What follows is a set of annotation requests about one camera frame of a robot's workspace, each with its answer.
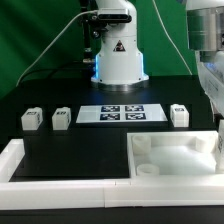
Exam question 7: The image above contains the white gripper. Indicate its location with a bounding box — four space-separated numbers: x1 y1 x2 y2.
195 51 224 117

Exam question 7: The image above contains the white square tabletop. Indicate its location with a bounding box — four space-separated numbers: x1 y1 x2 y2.
127 131 218 177

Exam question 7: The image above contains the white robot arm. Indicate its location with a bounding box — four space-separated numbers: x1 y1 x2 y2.
92 0 224 116

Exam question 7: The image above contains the white AprilTag marker sheet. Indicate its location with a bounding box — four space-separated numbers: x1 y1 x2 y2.
76 104 167 124

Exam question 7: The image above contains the white U-shaped obstacle fence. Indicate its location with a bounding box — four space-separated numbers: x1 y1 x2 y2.
0 139 224 210

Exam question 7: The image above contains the black camera on robot base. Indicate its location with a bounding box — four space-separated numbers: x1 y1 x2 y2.
97 8 131 23

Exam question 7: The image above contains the grey cable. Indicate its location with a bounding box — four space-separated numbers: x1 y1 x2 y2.
15 9 100 87

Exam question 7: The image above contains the black camera stand pole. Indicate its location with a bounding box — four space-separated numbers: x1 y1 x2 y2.
79 0 96 63

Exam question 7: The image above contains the black cable on table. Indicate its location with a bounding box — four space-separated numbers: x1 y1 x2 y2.
19 59 98 84

